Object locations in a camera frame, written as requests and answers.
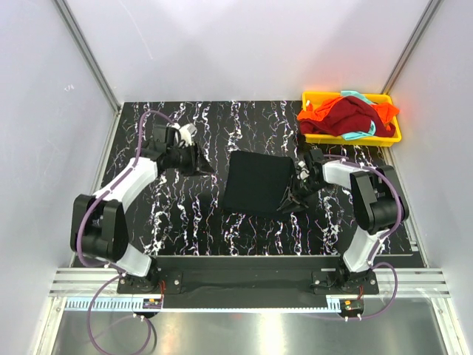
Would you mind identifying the dark red t shirt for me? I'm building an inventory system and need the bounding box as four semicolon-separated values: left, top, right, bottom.
298;113;395;138

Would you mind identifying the yellow plastic bin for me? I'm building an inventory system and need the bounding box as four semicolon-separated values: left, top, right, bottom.
299;91;401;147

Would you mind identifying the aluminium frame post left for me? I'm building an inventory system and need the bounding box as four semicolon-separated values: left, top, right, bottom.
52;0;121;114

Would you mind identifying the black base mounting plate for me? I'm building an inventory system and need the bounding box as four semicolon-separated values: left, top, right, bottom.
118;256;379;311

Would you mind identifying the aluminium frame post right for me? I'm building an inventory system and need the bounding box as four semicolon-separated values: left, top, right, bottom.
381;0;443;95

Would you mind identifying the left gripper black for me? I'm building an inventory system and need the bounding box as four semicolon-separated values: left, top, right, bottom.
167;141;214;177

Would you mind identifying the aluminium frame post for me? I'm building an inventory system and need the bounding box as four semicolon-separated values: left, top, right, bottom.
381;0;443;95
52;0;121;114

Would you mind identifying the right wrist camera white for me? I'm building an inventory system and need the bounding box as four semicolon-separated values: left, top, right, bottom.
296;160;310;180

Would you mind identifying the white slotted cable duct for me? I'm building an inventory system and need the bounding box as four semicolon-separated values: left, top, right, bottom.
65;297;341;314

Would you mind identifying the orange t shirt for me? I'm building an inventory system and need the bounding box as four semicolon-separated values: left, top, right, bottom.
297;95;399;125

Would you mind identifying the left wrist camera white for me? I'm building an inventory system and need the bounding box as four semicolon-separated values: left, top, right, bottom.
178;124;197;148

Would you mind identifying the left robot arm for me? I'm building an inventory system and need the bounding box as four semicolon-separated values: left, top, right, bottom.
70;124;214;293

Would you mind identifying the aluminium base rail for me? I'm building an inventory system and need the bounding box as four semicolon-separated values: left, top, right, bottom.
49;267;449;299

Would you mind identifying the black t shirt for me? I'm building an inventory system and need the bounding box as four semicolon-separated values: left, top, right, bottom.
222;151;295;221

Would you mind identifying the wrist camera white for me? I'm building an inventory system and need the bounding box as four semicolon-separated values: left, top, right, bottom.
296;160;310;180
178;124;197;148

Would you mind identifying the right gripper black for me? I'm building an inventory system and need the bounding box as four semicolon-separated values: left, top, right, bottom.
277;175;330;215

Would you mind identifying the teal t shirt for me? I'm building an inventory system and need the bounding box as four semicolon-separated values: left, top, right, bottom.
340;90;376;141

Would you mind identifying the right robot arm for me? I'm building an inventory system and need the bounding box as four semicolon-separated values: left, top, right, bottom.
278;149;409;294

